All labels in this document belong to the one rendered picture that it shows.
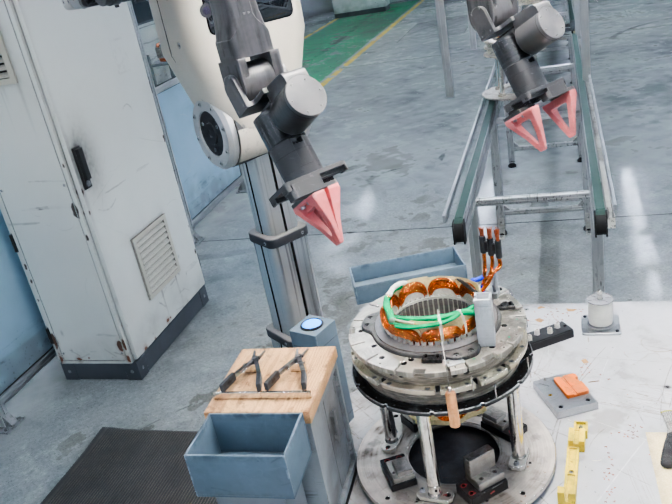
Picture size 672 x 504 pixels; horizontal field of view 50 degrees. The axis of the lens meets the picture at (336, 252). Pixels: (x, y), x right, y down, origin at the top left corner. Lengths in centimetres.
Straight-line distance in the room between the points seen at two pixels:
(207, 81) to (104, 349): 233
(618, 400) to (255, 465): 82
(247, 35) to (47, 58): 228
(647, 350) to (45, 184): 248
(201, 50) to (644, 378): 115
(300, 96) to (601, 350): 110
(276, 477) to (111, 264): 235
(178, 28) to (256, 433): 76
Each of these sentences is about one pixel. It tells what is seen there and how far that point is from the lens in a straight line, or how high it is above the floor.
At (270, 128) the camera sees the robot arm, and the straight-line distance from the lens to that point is 99.
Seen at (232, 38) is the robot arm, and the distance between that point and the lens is 100.
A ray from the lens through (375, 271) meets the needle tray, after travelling 168.
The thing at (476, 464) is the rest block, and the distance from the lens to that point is 138.
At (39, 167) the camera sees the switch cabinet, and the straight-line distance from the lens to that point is 333.
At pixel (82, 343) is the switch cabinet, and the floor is 21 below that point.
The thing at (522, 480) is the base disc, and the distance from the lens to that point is 143.
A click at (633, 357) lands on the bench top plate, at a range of 179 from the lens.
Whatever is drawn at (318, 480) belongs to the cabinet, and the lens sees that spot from 131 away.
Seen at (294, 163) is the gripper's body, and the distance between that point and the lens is 98.
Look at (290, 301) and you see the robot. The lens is 168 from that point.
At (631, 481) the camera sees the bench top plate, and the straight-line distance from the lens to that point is 147.
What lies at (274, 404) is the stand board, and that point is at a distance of 125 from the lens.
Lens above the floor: 176
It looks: 23 degrees down
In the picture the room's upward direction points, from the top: 11 degrees counter-clockwise
